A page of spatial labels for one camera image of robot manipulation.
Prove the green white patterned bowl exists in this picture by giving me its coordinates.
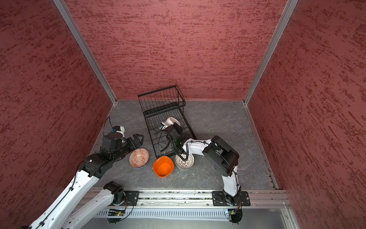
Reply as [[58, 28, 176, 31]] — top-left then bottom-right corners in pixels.
[[175, 161, 194, 171]]

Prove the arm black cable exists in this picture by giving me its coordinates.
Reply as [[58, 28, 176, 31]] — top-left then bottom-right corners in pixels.
[[102, 116, 115, 136], [154, 130, 191, 162]]

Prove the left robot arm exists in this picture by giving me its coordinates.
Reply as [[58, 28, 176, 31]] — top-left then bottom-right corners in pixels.
[[28, 132, 144, 229]]

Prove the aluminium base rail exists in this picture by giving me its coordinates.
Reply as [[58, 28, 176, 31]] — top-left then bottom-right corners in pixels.
[[71, 189, 299, 229]]

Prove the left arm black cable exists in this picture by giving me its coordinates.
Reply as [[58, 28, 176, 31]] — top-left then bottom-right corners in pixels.
[[102, 116, 115, 136]]

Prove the orange patterned bowl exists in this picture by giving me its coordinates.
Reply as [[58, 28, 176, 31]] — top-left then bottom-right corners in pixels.
[[129, 148, 150, 168]]

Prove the left controller board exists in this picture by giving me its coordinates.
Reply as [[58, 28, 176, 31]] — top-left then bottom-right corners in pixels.
[[106, 209, 126, 224]]

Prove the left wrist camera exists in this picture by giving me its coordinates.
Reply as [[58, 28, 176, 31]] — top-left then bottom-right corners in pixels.
[[111, 126, 125, 139]]

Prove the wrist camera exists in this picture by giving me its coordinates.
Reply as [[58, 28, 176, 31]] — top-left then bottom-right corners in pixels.
[[111, 126, 125, 139], [158, 122, 168, 131]]

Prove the right controller board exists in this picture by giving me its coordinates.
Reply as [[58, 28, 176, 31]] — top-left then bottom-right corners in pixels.
[[227, 209, 243, 224]]

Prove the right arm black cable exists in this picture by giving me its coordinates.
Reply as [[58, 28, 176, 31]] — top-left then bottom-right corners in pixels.
[[154, 130, 191, 162]]

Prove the red white patterned bowl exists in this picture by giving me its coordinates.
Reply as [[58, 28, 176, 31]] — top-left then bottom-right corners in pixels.
[[174, 154, 194, 171]]

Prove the controller board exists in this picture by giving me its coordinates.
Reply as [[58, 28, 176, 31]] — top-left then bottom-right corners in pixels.
[[106, 209, 126, 224], [227, 209, 243, 224]]

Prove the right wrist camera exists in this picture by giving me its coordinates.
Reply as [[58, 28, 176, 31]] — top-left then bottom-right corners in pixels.
[[158, 122, 168, 131]]

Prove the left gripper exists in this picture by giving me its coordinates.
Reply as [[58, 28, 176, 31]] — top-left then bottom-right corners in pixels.
[[112, 134, 144, 162]]

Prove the black wire dish rack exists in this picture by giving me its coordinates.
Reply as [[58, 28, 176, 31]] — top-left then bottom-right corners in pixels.
[[138, 85, 196, 158]]

